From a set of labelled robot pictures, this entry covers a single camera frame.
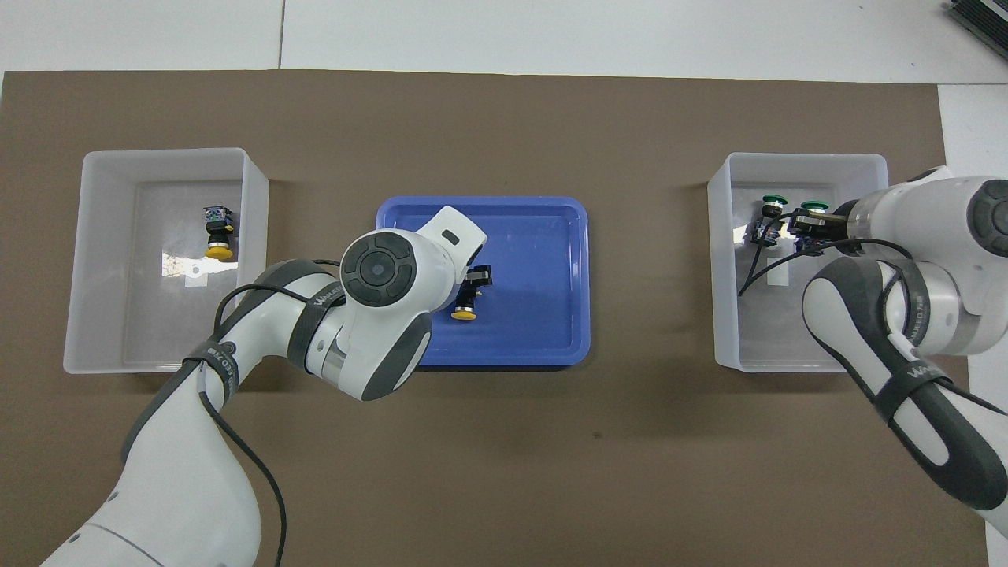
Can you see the blue plastic tray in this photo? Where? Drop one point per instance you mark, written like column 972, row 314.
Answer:
column 535, row 315

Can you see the small white label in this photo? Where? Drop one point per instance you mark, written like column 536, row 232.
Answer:
column 195, row 277
column 780, row 277

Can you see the translucent white plastic box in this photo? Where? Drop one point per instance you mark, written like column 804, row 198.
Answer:
column 772, row 339
column 157, row 331

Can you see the brown table mat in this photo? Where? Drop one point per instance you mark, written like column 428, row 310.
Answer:
column 551, row 457

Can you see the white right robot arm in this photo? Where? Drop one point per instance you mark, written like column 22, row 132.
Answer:
column 937, row 213

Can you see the grey ribbed metal device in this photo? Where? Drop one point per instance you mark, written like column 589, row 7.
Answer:
column 980, row 16

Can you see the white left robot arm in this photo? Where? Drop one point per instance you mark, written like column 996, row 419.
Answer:
column 378, row 268

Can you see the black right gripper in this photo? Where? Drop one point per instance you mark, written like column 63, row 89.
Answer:
column 831, row 228

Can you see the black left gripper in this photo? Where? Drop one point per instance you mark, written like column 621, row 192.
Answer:
column 479, row 276

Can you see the green push button switch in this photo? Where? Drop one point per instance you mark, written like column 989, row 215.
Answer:
column 770, row 213
column 814, row 206

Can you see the yellow push button switch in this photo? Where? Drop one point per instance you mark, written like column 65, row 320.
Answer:
column 465, row 313
column 219, row 232

